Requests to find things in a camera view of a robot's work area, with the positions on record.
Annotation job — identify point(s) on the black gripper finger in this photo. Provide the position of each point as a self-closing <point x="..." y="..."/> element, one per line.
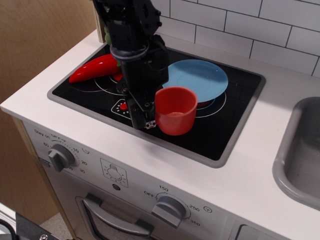
<point x="141" y="117"/>

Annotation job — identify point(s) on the grey timer knob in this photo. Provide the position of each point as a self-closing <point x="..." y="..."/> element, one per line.
<point x="60" y="157"/>

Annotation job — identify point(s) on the grey oven door handle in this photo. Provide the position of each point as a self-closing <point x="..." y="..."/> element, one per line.
<point x="140" y="228"/>

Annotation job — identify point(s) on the green toy bell pepper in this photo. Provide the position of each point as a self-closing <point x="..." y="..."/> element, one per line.
<point x="107" y="36"/>

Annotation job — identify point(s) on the red plastic cup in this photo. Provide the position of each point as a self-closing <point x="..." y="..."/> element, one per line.
<point x="175" y="110"/>

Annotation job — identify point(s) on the black toy stovetop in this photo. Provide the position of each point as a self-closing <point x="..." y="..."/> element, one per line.
<point x="217" y="126"/>

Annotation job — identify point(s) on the blue plastic plate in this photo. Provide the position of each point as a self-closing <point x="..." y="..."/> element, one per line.
<point x="206" y="79"/>

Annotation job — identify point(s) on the black base with cable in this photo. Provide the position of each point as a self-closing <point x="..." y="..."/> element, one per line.
<point x="22" y="229"/>

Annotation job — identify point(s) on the grey temperature knob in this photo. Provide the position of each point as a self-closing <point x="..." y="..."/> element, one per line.
<point x="169" y="210"/>

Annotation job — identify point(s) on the red toy chili pepper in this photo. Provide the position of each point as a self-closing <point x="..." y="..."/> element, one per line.
<point x="101" y="66"/>

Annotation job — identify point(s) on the grey toy sink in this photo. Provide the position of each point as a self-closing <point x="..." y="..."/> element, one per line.
<point x="296" y="168"/>

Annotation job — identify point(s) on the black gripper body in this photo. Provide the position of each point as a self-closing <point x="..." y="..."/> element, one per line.
<point x="143" y="71"/>

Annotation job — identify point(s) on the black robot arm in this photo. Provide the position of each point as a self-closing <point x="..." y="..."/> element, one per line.
<point x="131" y="23"/>

